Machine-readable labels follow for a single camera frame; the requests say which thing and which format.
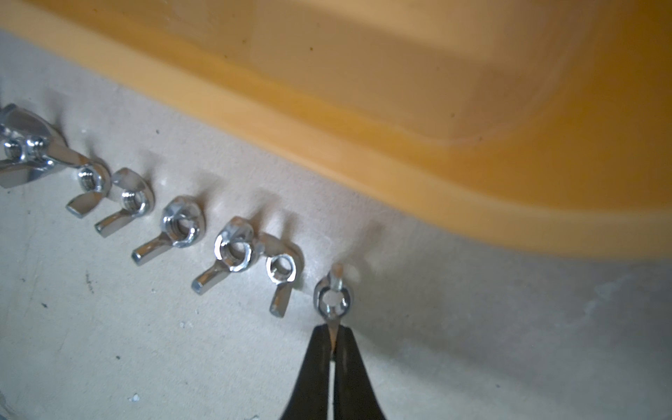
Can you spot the steel wing nut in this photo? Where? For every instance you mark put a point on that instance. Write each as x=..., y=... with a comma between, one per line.
x=236, y=249
x=284, y=264
x=182, y=224
x=332, y=297
x=93, y=175
x=24, y=138
x=136, y=198

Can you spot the yellow oval storage tray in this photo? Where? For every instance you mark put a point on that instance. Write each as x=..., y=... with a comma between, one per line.
x=535, y=125

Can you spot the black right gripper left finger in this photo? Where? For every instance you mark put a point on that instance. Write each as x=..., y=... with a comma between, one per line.
x=309, y=398

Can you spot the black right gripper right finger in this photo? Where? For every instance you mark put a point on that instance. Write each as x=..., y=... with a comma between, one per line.
x=354, y=396

